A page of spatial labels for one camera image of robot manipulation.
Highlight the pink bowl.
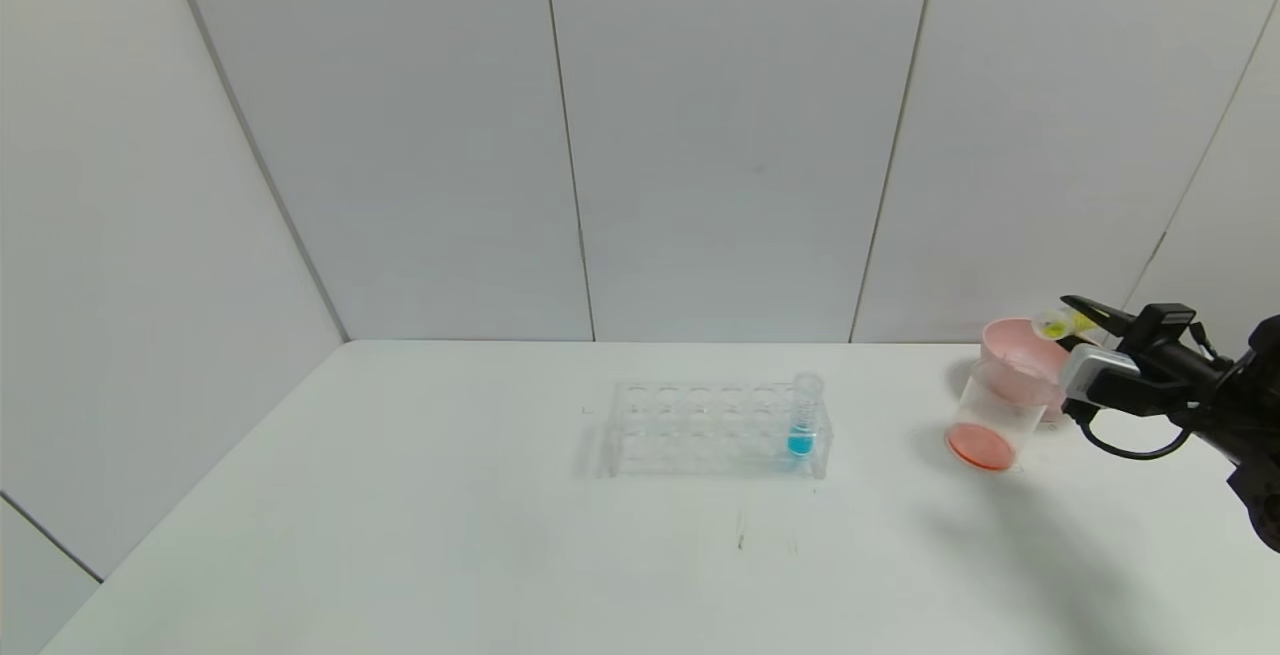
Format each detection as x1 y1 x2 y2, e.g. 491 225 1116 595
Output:
980 318 1119 426

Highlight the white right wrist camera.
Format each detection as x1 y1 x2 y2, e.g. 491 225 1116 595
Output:
1060 343 1141 412

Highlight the black camera cable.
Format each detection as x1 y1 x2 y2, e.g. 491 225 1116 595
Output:
1070 400 1198 462

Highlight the clear plastic beaker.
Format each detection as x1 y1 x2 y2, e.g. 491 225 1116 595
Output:
945 360 1053 473

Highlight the yellow pigment test tube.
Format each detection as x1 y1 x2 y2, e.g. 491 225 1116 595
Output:
1033 308 1107 347

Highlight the blue pigment test tube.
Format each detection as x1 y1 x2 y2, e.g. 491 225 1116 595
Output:
788 371 827 459

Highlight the clear acrylic test tube rack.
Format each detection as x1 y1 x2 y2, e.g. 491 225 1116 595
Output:
605 378 833 481

